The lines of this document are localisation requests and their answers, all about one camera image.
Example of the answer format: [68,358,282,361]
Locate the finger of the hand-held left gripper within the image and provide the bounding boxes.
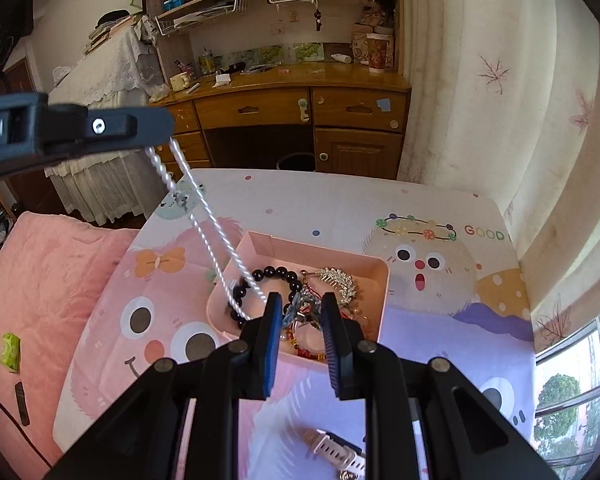
[45,140,154,166]
[40,102,176,144]

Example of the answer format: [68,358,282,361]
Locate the black trash bin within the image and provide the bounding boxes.
[276,152,317,174]

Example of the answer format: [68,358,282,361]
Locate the gold rhinestone leaf brooch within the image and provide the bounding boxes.
[314,267,361,307]

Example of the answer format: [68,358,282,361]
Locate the green packet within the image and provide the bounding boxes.
[0,332,22,374]

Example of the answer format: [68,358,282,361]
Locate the white lace covered cabinet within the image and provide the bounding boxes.
[44,24,181,226]

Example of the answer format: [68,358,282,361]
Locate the wooden bookshelf hutch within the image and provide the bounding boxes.
[141,0,405,81]

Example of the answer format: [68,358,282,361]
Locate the pink plastic tray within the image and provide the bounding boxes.
[206,230,391,377]

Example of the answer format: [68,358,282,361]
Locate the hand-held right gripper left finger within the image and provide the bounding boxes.
[45,292,284,480]

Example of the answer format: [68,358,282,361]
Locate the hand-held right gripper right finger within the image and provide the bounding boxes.
[320,292,557,480]

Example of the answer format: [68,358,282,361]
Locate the black cable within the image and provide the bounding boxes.
[0,402,48,467]

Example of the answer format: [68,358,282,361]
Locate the cream leaf print curtain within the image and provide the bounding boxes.
[397,0,600,357]

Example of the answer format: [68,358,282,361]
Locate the white beaded necklace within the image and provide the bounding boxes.
[145,137,272,318]

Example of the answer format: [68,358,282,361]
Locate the patterned paper cup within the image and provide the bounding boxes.
[365,33,391,75]

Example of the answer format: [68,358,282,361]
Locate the white wire basket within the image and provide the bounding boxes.
[154,0,244,39]

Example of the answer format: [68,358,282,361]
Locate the white smartwatch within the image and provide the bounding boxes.
[302,428,367,480]

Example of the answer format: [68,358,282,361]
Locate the metal window grille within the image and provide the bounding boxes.
[532,297,600,480]

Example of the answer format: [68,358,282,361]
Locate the red string bracelet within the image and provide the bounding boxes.
[282,285,367,364]

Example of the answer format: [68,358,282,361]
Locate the cartoon printed tablecloth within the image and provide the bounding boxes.
[52,167,539,480]

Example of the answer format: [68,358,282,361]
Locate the black bead bracelet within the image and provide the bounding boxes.
[228,265,304,331]

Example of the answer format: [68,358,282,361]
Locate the black strap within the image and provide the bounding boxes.
[13,382,31,426]

